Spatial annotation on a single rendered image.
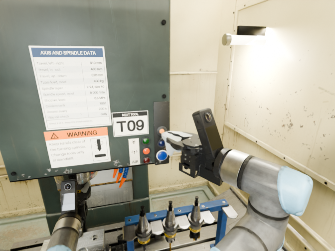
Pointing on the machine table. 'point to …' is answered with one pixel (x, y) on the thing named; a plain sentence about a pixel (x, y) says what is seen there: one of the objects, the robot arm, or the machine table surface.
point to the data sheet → (72, 85)
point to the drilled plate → (85, 240)
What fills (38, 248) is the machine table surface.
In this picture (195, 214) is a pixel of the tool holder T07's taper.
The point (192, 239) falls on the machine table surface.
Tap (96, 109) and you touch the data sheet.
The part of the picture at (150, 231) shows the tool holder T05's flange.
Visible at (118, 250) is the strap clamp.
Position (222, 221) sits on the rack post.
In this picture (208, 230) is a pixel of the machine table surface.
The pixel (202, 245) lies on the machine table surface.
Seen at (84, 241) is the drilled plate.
